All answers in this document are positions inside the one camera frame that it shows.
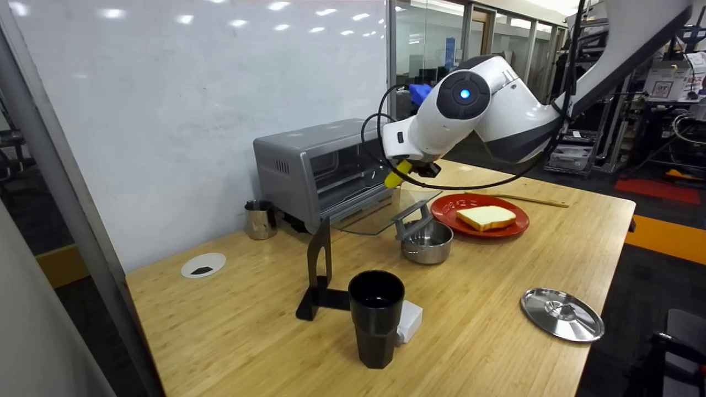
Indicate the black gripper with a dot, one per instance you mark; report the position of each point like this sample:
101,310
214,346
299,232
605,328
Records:
423,166

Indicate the yellow corn toy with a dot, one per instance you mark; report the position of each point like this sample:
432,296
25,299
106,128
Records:
399,177

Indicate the silver toaster oven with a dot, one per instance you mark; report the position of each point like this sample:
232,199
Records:
294,169

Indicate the steel pot lid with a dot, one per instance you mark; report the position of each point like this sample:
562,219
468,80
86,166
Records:
563,317

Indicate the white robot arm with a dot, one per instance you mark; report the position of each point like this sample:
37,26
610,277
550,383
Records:
514,102

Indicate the toast bread slice toy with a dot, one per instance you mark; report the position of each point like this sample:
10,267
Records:
487,218

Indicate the red plate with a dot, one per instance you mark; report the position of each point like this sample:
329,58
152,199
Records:
449,213

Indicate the small steel pot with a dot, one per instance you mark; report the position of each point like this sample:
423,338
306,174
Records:
432,254

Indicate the black metal bookend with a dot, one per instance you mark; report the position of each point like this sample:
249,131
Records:
320,254

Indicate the small white box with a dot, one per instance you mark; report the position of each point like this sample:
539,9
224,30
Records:
412,321

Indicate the black plastic tumbler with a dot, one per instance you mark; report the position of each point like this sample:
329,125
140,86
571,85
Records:
375,322

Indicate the small steel cup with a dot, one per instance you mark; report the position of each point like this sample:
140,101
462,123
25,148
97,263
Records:
260,222

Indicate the metal rack shelf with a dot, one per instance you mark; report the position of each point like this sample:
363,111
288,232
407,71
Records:
618,133

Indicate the large white whiteboard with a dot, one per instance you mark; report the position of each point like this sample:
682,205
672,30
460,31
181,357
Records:
185,111

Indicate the white table grommet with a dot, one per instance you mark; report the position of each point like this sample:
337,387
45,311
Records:
192,265

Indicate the white lab machine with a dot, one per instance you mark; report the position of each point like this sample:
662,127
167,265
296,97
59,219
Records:
674,78

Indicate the black chair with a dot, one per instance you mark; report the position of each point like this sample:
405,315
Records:
680,360

